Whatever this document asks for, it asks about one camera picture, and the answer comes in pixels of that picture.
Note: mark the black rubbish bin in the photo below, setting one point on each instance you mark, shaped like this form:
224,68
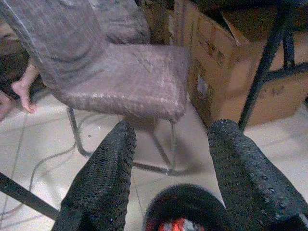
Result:
185,204

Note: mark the brown cardboard box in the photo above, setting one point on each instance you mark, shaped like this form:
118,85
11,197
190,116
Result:
226,72

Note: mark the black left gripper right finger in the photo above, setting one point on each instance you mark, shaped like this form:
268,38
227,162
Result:
247,178

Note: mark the person's bare foot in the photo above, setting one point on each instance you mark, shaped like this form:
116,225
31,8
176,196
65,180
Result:
22,89

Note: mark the black metal bar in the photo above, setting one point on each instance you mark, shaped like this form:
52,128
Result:
26,196

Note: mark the black metal table leg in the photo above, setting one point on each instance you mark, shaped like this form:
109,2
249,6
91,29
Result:
264,65

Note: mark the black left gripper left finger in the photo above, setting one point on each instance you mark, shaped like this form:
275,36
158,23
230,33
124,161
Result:
103,183

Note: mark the red white trash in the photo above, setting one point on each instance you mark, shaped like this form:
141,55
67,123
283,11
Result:
178,225

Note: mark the brown woven chair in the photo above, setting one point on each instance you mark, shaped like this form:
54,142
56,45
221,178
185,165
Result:
115,72

